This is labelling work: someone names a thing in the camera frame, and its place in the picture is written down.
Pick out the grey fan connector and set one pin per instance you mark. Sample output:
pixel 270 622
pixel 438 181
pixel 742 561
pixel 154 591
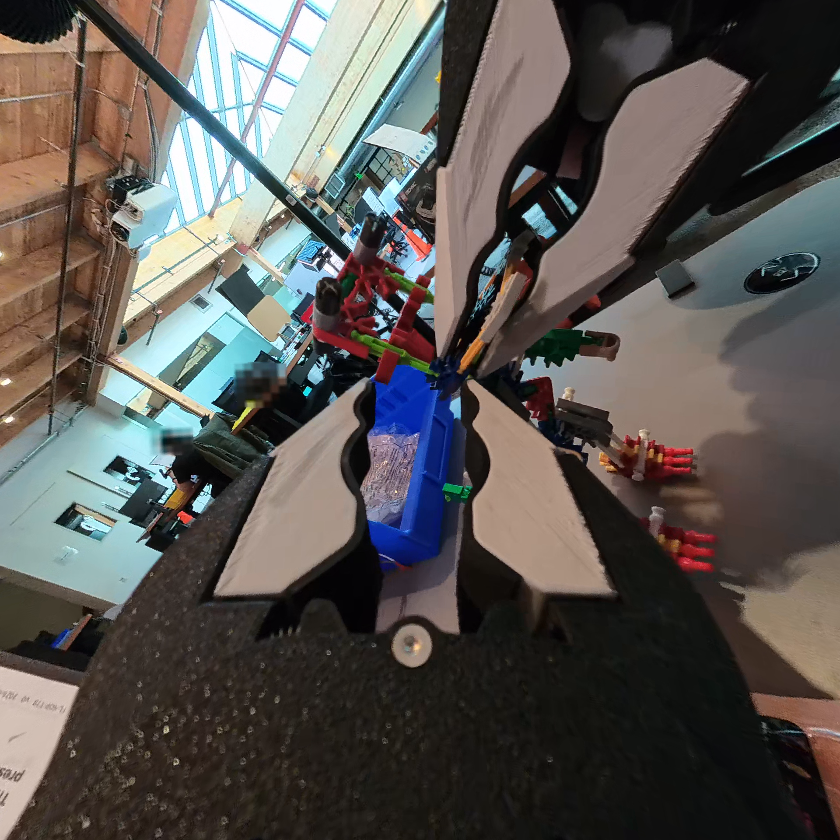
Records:
pixel 508 302

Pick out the black printed toy box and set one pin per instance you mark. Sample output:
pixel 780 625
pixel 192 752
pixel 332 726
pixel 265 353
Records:
pixel 420 197

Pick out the printed toy packaging bag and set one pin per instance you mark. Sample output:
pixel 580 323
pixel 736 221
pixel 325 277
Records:
pixel 814 712

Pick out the black round puck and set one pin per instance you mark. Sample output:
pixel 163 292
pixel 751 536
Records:
pixel 781 274

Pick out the small grey square block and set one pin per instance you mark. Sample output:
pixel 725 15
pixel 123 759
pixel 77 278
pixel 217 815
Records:
pixel 676 279

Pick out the blue storage bin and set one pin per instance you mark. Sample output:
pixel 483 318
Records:
pixel 420 525

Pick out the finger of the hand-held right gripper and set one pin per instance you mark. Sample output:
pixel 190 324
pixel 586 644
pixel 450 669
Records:
pixel 630 184
pixel 485 131

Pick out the white instruction sheet board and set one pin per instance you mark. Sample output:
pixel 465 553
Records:
pixel 26 735

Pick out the clear plastic bag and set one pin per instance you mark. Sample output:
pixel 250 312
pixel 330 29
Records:
pixel 387 472

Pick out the small green connector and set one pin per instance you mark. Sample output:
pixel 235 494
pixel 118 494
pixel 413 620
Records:
pixel 456 492

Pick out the tan back office chair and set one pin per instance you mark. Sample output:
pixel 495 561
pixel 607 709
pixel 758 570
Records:
pixel 269 315

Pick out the white wall-mounted box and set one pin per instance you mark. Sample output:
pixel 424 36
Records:
pixel 148 210

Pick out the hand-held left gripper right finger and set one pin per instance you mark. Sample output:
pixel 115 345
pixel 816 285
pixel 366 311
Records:
pixel 531 518

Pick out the colourful construction toy model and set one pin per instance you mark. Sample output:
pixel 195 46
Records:
pixel 403 341

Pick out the glass skylight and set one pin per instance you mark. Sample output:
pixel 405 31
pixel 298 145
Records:
pixel 197 184

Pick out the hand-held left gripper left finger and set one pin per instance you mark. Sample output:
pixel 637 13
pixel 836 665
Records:
pixel 295 518

